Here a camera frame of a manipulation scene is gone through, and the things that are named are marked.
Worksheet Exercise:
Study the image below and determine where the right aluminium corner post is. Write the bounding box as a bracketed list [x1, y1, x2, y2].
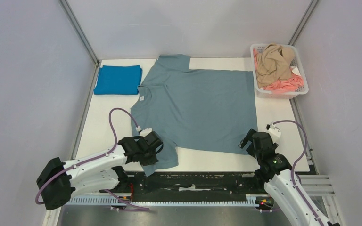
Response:
[288, 0, 321, 46]

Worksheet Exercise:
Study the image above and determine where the white slotted cable duct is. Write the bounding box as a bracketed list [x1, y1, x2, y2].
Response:
[66, 194, 269, 208]

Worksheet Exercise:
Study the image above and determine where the aluminium corner post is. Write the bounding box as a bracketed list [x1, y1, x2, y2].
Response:
[58, 0, 100, 66]
[288, 0, 321, 46]

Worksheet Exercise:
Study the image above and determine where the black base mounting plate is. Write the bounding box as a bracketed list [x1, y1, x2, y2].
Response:
[125, 171, 266, 194]

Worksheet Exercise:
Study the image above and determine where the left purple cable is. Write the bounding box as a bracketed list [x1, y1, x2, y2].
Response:
[34, 107, 150, 213]

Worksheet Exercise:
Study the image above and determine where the left aluminium corner post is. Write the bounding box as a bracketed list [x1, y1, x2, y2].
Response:
[58, 0, 100, 66]

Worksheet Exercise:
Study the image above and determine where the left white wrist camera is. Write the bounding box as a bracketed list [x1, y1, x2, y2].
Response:
[136, 126, 153, 137]

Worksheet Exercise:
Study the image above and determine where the grey-blue t-shirt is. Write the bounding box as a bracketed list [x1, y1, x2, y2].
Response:
[131, 54, 258, 176]

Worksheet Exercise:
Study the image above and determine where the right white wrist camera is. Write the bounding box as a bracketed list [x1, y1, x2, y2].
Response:
[266, 122, 281, 142]

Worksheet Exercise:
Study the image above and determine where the folded bright blue t-shirt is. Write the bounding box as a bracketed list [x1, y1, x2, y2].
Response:
[94, 65, 143, 95]

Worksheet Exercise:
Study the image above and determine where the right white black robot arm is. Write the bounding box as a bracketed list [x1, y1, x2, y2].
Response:
[239, 129, 340, 226]

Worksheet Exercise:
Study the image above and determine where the pink t-shirt in basket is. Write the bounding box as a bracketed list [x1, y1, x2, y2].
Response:
[253, 49, 304, 94]

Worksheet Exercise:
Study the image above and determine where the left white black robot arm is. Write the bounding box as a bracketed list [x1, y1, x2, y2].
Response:
[35, 131, 164, 210]

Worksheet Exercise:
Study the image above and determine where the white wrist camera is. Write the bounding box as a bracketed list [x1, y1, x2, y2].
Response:
[266, 122, 281, 142]
[136, 126, 153, 137]

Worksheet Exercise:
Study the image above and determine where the beige t-shirt in basket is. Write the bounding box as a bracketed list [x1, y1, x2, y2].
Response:
[256, 43, 296, 88]

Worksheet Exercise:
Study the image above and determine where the white plastic laundry basket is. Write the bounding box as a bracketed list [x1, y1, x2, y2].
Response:
[250, 44, 309, 99]

